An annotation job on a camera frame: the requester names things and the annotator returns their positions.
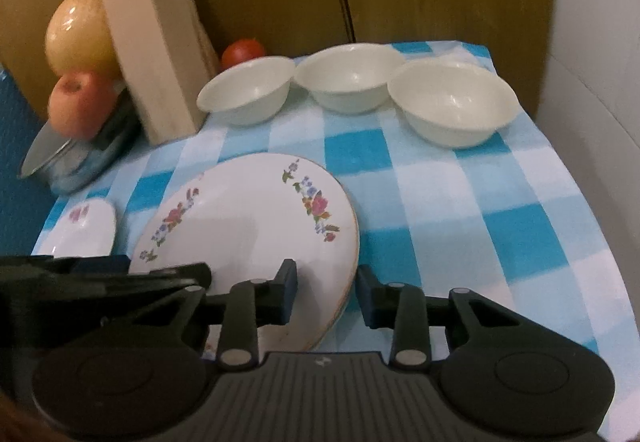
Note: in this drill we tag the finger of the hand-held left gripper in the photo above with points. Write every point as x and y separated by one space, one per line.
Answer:
175 274
102 264

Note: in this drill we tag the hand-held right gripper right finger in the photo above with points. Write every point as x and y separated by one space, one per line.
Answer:
364 297

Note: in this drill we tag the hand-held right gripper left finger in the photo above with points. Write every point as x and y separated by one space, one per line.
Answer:
287 292

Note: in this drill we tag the large floral plate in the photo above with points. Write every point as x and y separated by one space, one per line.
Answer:
350 267
240 227

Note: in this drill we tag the small floral plate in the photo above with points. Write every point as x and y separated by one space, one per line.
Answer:
80 229

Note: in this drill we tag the white bowl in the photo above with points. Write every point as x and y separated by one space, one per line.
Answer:
450 107
245 89
350 77

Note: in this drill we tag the blue checkered tablecloth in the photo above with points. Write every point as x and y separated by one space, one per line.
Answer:
450 222

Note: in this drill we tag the blue mat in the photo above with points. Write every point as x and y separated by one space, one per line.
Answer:
20 162

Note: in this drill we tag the pink apple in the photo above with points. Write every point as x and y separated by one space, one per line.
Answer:
80 104

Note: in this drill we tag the wooden knife block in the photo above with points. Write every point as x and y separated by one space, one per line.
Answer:
155 62

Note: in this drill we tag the yellow onion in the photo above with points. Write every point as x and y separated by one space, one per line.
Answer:
75 37

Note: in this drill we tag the red tomato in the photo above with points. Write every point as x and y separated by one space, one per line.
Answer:
242 53

